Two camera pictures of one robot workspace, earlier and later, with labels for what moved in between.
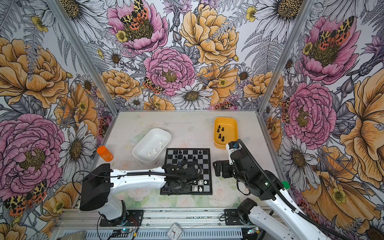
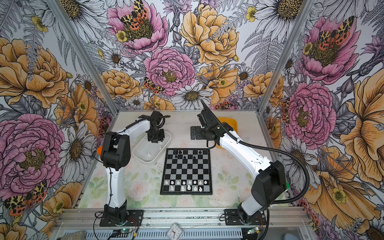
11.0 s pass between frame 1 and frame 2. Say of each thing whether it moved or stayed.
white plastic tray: stayed
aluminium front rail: stayed
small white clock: stayed
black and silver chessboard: stayed
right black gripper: moved
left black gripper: moved
